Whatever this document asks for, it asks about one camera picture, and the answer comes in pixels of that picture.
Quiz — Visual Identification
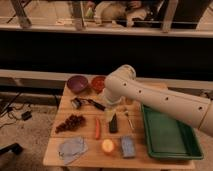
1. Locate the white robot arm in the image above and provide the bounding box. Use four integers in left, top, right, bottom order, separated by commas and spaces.
103, 65, 213, 137

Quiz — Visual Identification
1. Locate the black rectangular block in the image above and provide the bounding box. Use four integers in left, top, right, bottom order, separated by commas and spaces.
109, 115, 118, 133

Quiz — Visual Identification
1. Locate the orange carrot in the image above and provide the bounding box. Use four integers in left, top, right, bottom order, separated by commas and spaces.
95, 117, 101, 140

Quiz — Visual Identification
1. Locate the orange fruit half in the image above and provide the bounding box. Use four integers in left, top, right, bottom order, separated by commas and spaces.
101, 139, 115, 154

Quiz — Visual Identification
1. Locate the red bowl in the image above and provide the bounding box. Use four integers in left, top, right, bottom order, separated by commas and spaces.
91, 76, 105, 93

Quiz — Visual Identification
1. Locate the bunch of dark grapes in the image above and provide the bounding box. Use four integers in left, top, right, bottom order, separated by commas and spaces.
55, 114, 86, 133

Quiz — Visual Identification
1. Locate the blue sponge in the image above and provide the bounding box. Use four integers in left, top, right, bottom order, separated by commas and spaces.
120, 136, 136, 158

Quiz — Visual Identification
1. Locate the purple bowl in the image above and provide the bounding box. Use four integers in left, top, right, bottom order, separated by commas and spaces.
67, 75, 88, 94

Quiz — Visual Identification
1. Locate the blue grey cloth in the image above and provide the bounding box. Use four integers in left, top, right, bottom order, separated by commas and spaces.
58, 136, 88, 165

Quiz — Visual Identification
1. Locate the green plastic tray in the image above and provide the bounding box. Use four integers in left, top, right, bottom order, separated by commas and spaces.
141, 105, 204, 160

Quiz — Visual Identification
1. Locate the black power adapter with cable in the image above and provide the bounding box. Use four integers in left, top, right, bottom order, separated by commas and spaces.
0, 93, 34, 129

